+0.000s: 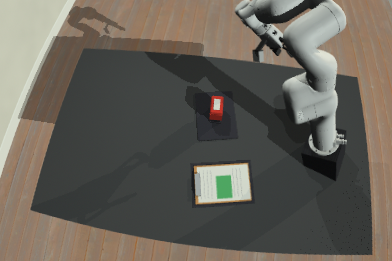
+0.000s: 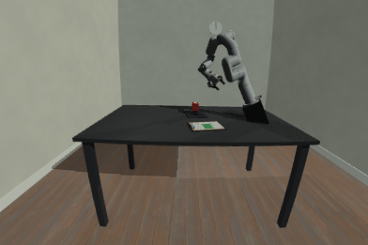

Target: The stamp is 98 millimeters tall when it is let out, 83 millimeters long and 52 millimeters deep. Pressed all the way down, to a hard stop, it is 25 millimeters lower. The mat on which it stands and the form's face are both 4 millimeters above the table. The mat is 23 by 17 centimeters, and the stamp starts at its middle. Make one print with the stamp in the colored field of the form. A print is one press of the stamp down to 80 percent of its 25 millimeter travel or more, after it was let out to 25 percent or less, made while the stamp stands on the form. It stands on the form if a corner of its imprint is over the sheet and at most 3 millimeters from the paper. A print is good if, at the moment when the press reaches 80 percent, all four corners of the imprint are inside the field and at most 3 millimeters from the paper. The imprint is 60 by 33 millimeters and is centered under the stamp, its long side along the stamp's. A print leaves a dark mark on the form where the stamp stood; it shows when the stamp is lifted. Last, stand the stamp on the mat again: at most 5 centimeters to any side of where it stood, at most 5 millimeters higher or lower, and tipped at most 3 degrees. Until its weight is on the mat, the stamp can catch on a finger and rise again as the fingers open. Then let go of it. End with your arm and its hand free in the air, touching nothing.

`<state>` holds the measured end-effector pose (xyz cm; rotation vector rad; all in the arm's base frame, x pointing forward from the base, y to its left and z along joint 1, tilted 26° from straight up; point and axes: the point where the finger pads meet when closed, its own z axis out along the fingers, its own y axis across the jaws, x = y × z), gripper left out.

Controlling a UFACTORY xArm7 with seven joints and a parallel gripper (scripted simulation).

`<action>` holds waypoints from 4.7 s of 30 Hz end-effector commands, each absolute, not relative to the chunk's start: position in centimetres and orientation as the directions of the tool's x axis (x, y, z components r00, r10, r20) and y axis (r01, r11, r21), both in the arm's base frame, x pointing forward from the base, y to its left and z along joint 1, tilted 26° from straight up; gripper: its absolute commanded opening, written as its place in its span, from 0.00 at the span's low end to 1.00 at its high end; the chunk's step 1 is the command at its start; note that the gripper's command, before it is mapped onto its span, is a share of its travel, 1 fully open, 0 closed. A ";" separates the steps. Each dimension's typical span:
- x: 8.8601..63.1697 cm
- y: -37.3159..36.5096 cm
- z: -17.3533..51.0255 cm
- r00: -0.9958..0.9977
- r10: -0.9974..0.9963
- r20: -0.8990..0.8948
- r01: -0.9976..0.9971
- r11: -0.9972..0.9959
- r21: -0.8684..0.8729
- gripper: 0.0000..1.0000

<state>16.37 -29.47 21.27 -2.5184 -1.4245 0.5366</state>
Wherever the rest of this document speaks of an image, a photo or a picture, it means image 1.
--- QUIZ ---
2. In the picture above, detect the red self-inking stamp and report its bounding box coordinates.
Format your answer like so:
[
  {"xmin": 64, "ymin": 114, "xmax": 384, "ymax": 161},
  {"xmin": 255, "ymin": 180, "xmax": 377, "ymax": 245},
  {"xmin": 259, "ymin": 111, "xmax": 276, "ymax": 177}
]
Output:
[{"xmin": 209, "ymin": 96, "xmax": 224, "ymax": 123}]

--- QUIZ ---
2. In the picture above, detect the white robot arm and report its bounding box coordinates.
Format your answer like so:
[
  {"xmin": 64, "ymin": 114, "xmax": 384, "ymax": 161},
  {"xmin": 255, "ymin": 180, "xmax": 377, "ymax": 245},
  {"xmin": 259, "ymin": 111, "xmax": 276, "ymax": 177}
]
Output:
[{"xmin": 235, "ymin": 0, "xmax": 347, "ymax": 156}]

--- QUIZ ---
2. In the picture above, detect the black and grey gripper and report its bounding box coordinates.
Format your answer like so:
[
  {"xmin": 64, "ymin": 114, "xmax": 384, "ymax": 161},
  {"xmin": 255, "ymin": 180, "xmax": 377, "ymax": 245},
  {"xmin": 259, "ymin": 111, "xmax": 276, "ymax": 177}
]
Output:
[{"xmin": 257, "ymin": 24, "xmax": 293, "ymax": 58}]

